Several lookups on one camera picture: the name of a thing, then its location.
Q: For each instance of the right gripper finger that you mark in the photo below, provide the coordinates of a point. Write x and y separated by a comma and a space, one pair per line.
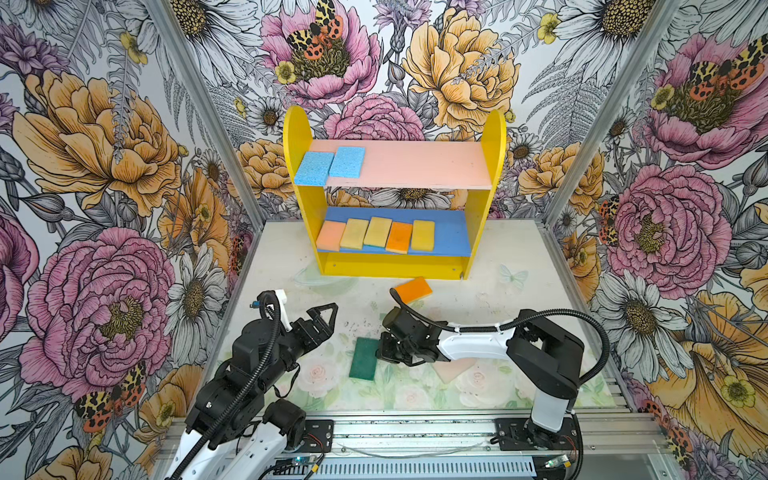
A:
386, 349
407, 359

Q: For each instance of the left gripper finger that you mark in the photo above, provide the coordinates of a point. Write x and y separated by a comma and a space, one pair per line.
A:
325, 330
327, 312

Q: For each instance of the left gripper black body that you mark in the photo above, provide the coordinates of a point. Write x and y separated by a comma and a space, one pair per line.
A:
301, 339

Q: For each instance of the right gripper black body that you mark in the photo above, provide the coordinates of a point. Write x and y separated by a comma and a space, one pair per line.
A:
405, 344

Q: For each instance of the green scouring pad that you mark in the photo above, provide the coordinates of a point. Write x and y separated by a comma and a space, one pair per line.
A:
364, 360

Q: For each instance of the pink orange sponge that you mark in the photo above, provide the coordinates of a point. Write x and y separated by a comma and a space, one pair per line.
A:
330, 236

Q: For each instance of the yellow sponge with green back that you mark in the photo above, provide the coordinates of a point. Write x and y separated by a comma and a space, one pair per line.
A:
354, 234

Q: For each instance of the large yellow sponge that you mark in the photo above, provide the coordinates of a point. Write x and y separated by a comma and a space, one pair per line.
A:
377, 233

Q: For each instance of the orange sponge front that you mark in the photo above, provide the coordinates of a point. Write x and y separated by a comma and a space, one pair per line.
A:
399, 238

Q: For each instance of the small yellow sponge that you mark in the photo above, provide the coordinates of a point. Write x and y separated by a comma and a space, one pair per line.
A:
423, 236

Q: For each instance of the blue cellulose sponge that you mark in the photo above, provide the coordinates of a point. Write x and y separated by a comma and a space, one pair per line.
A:
347, 162

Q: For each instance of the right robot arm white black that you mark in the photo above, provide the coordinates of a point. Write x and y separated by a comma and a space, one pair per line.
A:
547, 354

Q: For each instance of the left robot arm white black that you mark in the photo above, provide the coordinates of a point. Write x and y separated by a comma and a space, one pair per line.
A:
229, 425

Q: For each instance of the yellow wooden two-tier shelf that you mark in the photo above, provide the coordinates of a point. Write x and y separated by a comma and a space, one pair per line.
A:
473, 167

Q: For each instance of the pale pink sponge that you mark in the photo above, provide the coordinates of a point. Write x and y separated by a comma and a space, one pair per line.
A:
449, 371

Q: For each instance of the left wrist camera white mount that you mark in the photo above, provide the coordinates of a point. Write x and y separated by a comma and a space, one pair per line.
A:
270, 305

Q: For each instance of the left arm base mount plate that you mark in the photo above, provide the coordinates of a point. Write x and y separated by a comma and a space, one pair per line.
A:
317, 437

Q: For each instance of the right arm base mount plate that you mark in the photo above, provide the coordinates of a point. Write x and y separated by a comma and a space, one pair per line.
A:
521, 434

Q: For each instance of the aluminium front rail frame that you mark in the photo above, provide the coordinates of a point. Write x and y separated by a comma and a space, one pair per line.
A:
615, 444

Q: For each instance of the left aluminium corner post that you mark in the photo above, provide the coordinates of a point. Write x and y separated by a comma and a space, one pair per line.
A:
185, 65

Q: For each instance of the aluminium corner post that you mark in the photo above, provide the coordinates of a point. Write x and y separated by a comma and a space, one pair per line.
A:
185, 65
650, 36

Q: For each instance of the right aluminium corner post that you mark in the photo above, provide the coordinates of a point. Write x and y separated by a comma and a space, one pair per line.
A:
650, 36

